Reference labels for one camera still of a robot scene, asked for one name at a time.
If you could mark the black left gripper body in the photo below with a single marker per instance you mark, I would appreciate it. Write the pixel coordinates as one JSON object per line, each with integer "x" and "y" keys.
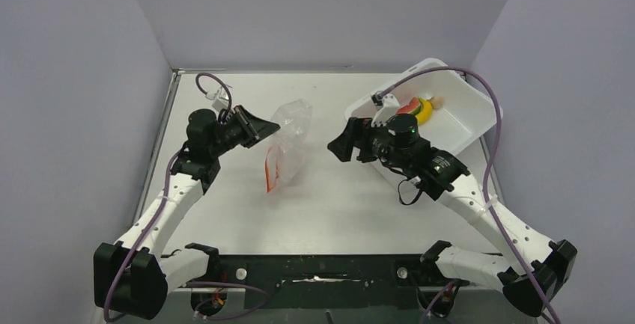
{"x": 234, "y": 132}

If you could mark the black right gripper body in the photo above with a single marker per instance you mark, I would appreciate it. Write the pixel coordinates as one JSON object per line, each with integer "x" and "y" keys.
{"x": 374, "y": 143}

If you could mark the clear zip top bag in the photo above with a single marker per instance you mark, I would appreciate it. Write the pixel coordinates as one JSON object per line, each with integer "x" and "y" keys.
{"x": 287, "y": 150}

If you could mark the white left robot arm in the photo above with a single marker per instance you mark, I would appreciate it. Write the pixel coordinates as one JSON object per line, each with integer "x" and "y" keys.
{"x": 132, "y": 277}

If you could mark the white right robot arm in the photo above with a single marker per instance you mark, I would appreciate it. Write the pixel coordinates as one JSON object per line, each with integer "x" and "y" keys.
{"x": 529, "y": 269}

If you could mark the watermelon slice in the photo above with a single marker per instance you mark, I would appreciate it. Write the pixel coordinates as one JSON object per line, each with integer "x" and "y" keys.
{"x": 413, "y": 107}

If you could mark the yellow banana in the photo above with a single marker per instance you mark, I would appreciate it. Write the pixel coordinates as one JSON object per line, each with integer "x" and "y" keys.
{"x": 425, "y": 111}

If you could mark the beige ginger piece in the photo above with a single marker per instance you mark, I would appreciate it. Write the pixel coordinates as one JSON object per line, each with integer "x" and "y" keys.
{"x": 437, "y": 102}

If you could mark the white plastic tub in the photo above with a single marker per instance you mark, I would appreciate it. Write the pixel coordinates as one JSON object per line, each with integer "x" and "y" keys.
{"x": 457, "y": 127}

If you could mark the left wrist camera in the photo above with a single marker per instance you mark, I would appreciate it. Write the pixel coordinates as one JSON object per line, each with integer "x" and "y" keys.
{"x": 220, "y": 99}

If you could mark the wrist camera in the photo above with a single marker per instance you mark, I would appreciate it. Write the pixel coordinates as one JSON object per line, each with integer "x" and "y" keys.
{"x": 386, "y": 106}
{"x": 220, "y": 99}

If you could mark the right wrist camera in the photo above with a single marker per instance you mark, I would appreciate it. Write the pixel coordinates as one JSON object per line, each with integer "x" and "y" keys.
{"x": 386, "y": 106}

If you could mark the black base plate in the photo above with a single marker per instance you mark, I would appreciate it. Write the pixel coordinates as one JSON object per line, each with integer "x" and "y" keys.
{"x": 352, "y": 281}

